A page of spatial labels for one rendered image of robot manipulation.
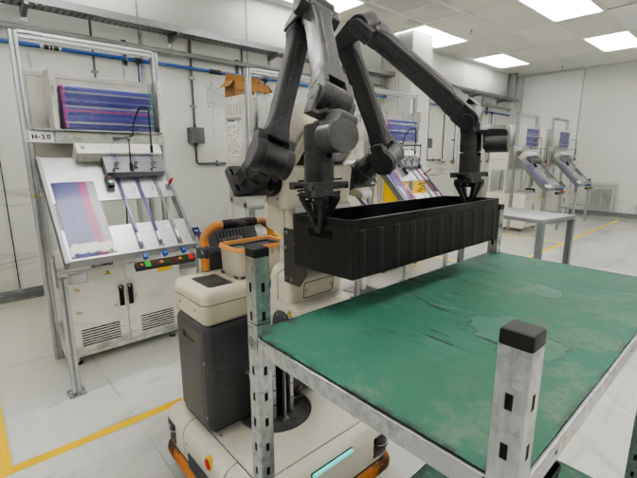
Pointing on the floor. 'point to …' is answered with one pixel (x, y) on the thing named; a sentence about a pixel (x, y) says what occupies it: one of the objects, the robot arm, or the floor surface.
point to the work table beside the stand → (539, 229)
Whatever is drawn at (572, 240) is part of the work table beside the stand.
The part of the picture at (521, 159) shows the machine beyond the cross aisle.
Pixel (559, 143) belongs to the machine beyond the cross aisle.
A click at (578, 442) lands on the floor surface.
